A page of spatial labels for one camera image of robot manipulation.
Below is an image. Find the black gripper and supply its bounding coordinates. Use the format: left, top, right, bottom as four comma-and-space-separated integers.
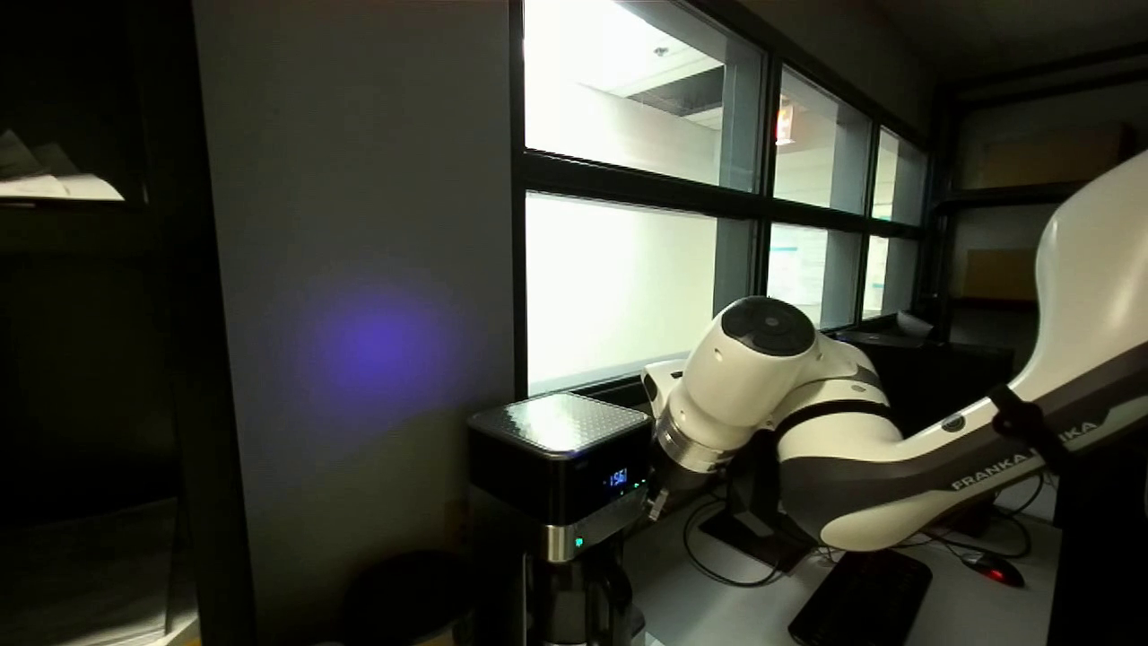
643, 447, 783, 535

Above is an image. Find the black silver coffeemaker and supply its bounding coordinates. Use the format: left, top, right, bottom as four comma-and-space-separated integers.
462, 390, 658, 646

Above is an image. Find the black stand base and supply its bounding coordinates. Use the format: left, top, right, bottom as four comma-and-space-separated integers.
695, 505, 816, 576

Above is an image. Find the black flat panel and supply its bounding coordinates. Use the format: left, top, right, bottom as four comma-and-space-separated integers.
786, 551, 935, 646

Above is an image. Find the black round bin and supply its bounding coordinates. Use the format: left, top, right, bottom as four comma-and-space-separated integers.
339, 545, 485, 646

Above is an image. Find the small red glowing device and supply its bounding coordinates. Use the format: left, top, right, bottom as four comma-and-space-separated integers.
969, 551, 1031, 593

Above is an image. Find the dark shelving unit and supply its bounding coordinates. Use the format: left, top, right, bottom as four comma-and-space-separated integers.
0, 0, 261, 646

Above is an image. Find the white paper stack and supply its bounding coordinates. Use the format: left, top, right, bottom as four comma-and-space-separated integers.
0, 126, 129, 204

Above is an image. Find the thin black cable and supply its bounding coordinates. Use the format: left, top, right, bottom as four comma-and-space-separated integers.
679, 505, 791, 593

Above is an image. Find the black window frame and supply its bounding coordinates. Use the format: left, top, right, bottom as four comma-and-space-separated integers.
504, 0, 945, 406

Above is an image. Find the dark wall shelf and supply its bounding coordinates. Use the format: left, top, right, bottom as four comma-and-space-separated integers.
926, 48, 1148, 364

